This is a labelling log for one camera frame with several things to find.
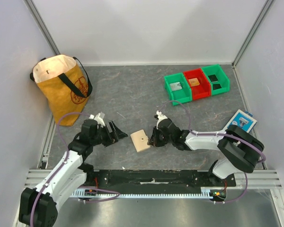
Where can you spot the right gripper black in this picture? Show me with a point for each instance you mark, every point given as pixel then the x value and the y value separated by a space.
pixel 159 136

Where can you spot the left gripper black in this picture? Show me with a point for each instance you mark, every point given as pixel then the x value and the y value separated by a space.
pixel 116 135

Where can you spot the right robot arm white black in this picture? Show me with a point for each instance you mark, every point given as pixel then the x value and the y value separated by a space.
pixel 242 152

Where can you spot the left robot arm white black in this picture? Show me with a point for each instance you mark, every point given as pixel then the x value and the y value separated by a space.
pixel 39 206

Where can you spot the silver card in bin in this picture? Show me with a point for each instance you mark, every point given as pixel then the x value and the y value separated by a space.
pixel 175 86

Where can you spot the orange card in bin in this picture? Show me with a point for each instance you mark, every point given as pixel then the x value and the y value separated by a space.
pixel 194 82

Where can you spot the black card lower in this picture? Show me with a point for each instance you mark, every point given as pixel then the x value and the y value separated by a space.
pixel 216 86

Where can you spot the black card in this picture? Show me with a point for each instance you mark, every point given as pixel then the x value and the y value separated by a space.
pixel 216 86
pixel 213 78

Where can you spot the black card upper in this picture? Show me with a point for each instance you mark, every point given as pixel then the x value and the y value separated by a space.
pixel 213 78

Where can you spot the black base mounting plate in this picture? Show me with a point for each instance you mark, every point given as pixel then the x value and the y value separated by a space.
pixel 155 181

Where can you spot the left green plastic bin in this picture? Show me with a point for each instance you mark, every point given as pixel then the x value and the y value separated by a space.
pixel 181 96

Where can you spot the green plastic bin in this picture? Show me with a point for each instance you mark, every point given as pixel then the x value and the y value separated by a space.
pixel 223 79
pixel 181 96

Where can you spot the yellow paper tote bag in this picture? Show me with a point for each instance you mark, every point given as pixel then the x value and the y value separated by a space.
pixel 65 83

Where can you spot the red plastic bin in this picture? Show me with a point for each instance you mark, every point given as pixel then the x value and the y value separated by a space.
pixel 204 89

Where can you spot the blue razor package box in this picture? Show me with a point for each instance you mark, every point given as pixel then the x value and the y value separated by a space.
pixel 242 119

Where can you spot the right green plastic bin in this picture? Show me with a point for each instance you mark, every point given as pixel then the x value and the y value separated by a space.
pixel 223 79

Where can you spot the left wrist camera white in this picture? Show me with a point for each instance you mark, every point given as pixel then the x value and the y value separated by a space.
pixel 98 119

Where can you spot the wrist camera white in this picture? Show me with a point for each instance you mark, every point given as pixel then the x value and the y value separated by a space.
pixel 98 119
pixel 159 116

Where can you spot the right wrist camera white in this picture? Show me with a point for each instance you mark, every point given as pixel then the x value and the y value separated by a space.
pixel 159 116

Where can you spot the slotted cable duct rail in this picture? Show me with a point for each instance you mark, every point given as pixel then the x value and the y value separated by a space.
pixel 83 193

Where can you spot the aluminium frame profile rail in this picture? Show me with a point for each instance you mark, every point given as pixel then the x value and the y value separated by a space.
pixel 259 179

